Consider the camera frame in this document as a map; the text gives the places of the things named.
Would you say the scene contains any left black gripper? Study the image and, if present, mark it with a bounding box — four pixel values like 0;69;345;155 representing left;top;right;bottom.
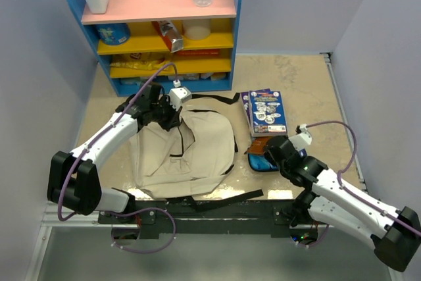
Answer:
150;96;182;132

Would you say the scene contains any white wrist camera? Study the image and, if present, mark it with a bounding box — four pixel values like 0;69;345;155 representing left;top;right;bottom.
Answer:
289;124;312;151
168;80;192;111

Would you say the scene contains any yellow chips bag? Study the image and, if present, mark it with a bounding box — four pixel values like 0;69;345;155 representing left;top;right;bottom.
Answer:
111;52;172;70

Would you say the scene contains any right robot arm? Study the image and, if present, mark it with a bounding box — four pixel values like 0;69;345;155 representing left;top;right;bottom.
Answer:
264;133;420;272

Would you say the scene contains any red silver snack packet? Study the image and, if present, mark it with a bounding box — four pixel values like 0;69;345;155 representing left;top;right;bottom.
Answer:
152;20;184;53

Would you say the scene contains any blue comic book top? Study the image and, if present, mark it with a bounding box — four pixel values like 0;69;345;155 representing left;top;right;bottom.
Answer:
249;89;287;138

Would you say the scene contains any aluminium frame rail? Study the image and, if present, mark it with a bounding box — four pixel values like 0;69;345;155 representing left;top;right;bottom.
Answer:
41;199;389;228

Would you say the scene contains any blue shelf unit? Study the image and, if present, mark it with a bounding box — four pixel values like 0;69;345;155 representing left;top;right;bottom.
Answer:
67;0;241;97

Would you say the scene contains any purple book underneath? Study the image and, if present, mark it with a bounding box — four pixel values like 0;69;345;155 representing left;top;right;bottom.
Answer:
240;91;253;135

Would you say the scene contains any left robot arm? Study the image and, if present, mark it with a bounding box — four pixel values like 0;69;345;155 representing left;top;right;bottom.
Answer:
47;83;191;223

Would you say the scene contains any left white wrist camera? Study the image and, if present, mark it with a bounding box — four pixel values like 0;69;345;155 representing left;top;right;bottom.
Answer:
168;80;192;111

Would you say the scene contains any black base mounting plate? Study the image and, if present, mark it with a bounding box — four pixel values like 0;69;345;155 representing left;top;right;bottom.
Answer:
97;199;330;240

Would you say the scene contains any blue dinosaur pencil case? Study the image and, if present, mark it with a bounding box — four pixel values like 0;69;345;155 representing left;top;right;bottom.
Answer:
247;153;279;172

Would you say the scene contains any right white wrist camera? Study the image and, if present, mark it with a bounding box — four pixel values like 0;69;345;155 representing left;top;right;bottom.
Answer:
289;124;312;151

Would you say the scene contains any blue snack cup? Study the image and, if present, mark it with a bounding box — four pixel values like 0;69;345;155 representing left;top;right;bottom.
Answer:
95;23;131;46

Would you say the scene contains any beige canvas backpack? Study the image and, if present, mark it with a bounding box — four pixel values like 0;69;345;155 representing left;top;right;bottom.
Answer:
128;92;264;213

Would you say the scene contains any white cylindrical container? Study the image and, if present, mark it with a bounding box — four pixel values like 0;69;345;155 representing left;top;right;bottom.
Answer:
182;18;211;40

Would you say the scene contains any brown leather wallet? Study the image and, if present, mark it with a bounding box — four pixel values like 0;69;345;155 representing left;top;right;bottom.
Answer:
247;136;272;155

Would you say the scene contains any white packets bottom shelf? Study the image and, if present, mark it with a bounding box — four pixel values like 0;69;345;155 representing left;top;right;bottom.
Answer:
119;72;228;86

